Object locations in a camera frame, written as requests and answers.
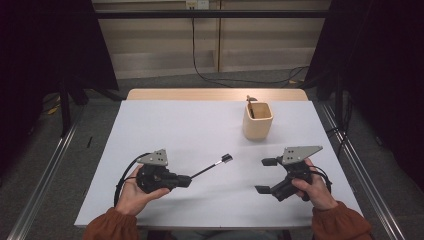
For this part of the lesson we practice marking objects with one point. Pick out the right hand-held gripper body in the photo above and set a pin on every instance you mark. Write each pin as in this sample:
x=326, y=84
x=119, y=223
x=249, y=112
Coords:
x=296, y=155

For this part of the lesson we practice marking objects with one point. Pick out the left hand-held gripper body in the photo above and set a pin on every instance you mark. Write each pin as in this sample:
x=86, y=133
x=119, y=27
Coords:
x=153, y=176

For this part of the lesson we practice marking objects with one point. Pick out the beige square pen holder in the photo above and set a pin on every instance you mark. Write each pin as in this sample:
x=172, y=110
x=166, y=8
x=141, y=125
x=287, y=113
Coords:
x=255, y=128

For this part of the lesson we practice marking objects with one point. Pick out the black brush with square head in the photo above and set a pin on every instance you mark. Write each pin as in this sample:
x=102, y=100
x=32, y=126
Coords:
x=227, y=158

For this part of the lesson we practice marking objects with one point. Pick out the black pencil with orange end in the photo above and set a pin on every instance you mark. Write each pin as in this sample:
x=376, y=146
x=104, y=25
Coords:
x=251, y=111

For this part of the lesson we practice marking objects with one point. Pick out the person's left hand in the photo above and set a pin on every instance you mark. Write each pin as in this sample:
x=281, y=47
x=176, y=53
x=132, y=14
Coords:
x=133, y=198

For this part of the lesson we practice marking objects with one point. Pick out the person's right hand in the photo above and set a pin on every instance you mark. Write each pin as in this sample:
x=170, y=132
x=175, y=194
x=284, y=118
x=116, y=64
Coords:
x=318, y=195

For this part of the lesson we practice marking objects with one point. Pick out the white table cover sheet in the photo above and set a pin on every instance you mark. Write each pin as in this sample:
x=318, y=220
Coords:
x=200, y=133

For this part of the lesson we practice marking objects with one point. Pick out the black metal stand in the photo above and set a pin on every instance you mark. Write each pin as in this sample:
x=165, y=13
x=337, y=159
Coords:
x=339, y=100
x=65, y=110

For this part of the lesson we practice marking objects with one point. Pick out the small black stick on floor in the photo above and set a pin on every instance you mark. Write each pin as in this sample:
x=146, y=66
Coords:
x=89, y=142

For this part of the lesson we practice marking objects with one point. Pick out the black curtain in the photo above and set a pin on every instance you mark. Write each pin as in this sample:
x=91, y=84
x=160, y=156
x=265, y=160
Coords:
x=383, y=66
x=43, y=43

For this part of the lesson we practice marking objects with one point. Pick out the aluminium floor rail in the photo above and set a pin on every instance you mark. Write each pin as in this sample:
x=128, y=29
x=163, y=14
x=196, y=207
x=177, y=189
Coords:
x=380, y=208
x=43, y=180

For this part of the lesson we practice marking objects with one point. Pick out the black horizontal frame bar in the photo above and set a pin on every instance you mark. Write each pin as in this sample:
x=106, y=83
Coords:
x=206, y=14

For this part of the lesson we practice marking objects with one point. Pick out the white wall socket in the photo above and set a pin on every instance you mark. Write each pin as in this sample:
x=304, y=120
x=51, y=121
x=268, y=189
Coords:
x=197, y=4

